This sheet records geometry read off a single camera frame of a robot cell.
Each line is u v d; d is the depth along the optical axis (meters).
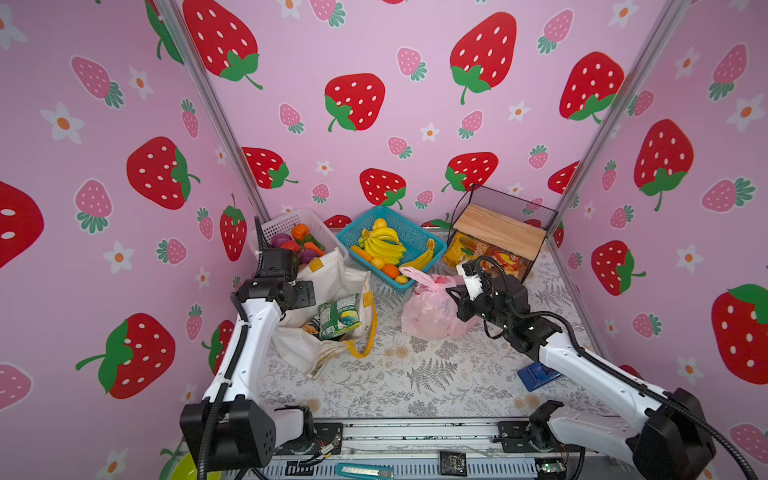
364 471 0.70
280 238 1.10
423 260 1.07
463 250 1.05
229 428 0.39
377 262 1.04
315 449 0.72
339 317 0.82
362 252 1.10
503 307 0.59
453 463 0.69
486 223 1.01
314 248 1.11
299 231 1.14
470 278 0.67
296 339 0.75
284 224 1.14
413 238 1.14
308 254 1.06
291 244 1.10
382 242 1.13
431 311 0.76
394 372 0.86
